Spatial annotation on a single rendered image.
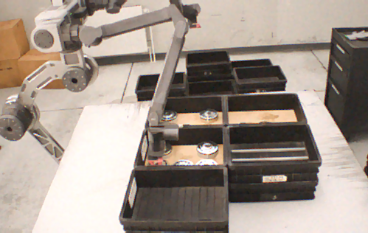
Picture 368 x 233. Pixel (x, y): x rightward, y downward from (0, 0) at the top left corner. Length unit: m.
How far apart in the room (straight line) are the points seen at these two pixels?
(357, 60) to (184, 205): 1.86
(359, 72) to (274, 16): 2.14
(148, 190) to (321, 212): 0.76
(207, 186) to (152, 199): 0.24
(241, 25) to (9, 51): 2.97
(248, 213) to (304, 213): 0.25
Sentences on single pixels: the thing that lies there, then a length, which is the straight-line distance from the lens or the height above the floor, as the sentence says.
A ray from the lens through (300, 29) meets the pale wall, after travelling 4.99.
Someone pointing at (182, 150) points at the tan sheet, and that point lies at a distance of 1.78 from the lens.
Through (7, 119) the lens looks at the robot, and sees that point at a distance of 2.18.
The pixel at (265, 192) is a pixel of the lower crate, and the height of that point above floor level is 0.76.
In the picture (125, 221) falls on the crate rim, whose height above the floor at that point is 0.93.
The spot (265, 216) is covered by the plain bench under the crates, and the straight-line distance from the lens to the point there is 1.64.
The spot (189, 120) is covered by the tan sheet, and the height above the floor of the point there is 0.83.
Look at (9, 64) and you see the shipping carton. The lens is 4.97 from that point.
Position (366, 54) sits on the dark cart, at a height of 0.84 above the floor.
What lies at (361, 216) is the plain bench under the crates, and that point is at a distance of 1.71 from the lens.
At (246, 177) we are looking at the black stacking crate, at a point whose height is 0.85.
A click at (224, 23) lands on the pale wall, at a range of 4.77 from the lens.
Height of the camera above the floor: 1.91
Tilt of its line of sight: 32 degrees down
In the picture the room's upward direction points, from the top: 6 degrees counter-clockwise
